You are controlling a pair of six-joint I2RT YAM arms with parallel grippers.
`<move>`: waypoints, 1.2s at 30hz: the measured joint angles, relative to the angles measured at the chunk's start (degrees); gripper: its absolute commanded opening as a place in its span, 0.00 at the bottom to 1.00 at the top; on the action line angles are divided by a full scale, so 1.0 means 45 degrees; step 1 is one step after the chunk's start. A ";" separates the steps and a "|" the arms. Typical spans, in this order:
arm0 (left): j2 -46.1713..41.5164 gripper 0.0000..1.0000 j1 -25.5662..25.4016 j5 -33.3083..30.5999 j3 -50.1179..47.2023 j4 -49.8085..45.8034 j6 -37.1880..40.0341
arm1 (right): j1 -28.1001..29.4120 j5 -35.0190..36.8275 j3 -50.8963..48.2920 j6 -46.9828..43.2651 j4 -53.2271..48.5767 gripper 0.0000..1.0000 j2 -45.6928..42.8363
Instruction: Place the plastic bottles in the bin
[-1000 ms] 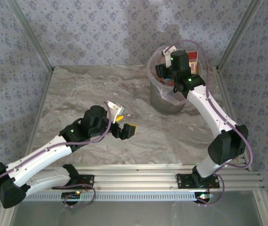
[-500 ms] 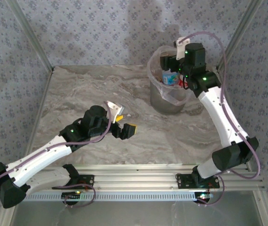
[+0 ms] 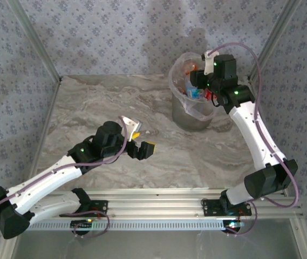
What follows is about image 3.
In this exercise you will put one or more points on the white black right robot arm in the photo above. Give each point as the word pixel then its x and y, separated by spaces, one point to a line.
pixel 247 135

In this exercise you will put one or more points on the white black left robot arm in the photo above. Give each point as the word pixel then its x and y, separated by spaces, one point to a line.
pixel 42 186

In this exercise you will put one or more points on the clear plastic bin liner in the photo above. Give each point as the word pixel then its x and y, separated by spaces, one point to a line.
pixel 177 81

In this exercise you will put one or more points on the grey plastic bin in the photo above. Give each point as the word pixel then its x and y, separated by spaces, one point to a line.
pixel 191 118

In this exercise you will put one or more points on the black left controller board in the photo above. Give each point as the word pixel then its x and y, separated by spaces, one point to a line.
pixel 81 223

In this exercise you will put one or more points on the black controller board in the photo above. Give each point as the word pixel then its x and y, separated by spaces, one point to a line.
pixel 81 223
pixel 232 224

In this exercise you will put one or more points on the grey metal panel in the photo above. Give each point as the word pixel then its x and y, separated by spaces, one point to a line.
pixel 153 245

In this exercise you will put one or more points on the black right controller board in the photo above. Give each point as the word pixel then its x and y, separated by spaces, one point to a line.
pixel 232 224

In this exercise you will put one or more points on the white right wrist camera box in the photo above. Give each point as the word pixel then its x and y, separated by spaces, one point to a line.
pixel 208 64

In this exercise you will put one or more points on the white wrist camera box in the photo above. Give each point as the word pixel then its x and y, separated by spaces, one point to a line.
pixel 130 124
pixel 208 64

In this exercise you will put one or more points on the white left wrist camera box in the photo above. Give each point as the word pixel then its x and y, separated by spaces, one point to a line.
pixel 130 124

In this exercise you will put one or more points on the aluminium frame post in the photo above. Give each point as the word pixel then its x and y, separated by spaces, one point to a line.
pixel 37 40
pixel 273 40

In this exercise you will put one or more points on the aluminium front frame rail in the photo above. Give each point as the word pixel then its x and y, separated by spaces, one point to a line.
pixel 153 205

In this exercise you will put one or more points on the aluminium side rail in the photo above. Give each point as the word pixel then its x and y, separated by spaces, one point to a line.
pixel 45 124
pixel 265 121

